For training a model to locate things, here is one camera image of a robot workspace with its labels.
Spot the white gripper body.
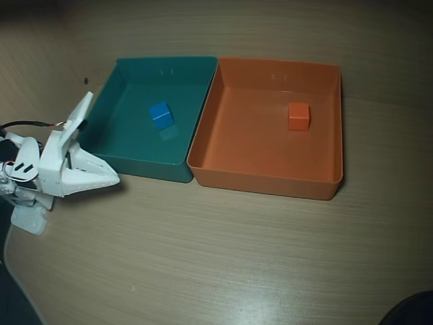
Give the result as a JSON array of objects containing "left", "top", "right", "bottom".
[{"left": 11, "top": 129, "right": 81, "bottom": 199}]

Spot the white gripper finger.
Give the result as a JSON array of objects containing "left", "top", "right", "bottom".
[
  {"left": 66, "top": 143, "right": 122, "bottom": 186},
  {"left": 62, "top": 168, "right": 120, "bottom": 199}
]

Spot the blue cube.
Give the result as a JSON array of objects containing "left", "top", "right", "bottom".
[{"left": 147, "top": 101, "right": 175, "bottom": 131}]

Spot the orange cube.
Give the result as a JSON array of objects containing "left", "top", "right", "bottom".
[{"left": 287, "top": 102, "right": 311, "bottom": 131}]

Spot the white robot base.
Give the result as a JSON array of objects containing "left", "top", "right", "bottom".
[{"left": 11, "top": 202, "right": 47, "bottom": 237}]

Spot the teal plastic box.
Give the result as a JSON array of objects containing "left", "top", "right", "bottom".
[{"left": 71, "top": 56, "right": 218, "bottom": 184}]

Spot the orange plastic box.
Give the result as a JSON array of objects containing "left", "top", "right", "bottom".
[{"left": 186, "top": 56, "right": 344, "bottom": 201}]

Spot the black round object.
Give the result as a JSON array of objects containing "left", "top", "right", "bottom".
[{"left": 378, "top": 290, "right": 433, "bottom": 325}]

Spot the black camera cable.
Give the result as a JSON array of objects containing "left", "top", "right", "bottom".
[{"left": 0, "top": 120, "right": 68, "bottom": 131}]

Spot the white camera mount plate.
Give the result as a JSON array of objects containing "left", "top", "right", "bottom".
[{"left": 49, "top": 91, "right": 95, "bottom": 160}]

